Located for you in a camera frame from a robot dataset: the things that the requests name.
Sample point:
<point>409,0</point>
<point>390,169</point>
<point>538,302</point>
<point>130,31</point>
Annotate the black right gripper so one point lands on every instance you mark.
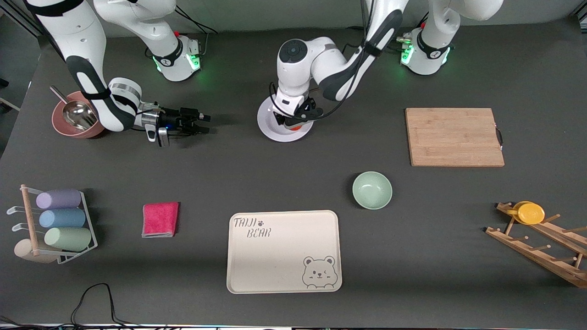
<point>176,120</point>

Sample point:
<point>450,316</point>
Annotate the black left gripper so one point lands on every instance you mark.
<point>308,110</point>

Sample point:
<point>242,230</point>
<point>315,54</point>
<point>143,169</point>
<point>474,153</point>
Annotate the orange fruit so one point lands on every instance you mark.
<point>296,129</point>

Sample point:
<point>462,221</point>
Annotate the white round plate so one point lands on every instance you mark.
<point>270,130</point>

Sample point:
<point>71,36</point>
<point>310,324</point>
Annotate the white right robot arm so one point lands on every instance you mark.
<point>82,36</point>

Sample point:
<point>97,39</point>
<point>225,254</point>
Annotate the pink folded cloth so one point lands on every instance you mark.
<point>160,219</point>

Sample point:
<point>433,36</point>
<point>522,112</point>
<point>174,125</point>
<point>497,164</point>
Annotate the light green bowl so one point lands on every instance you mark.
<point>372,190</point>

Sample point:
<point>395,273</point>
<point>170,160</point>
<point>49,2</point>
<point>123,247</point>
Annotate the metal scoop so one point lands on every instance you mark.
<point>78,114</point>

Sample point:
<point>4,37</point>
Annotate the pink bowl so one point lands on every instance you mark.
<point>62,128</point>

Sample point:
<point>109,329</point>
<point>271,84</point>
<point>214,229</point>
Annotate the beige bear print tray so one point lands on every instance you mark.
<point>279,256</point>

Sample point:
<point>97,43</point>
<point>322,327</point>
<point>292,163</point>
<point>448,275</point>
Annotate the purple cup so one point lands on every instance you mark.
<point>58,199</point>

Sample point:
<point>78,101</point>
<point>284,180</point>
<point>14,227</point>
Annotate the wooden cutting board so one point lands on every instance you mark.
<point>454,137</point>

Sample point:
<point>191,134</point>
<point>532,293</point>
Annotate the blue cup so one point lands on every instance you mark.
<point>62,218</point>

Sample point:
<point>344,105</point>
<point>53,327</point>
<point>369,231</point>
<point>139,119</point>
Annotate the green cup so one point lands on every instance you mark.
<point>68,239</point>

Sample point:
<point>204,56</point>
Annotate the beige cup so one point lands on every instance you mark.
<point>25,251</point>

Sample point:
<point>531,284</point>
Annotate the yellow cup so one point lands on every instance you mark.
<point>530,213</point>

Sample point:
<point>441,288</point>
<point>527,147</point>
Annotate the wooden peg rack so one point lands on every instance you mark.
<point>541,256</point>

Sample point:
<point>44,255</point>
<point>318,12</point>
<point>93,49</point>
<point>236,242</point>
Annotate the dark metal frame bar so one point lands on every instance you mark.
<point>18,18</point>

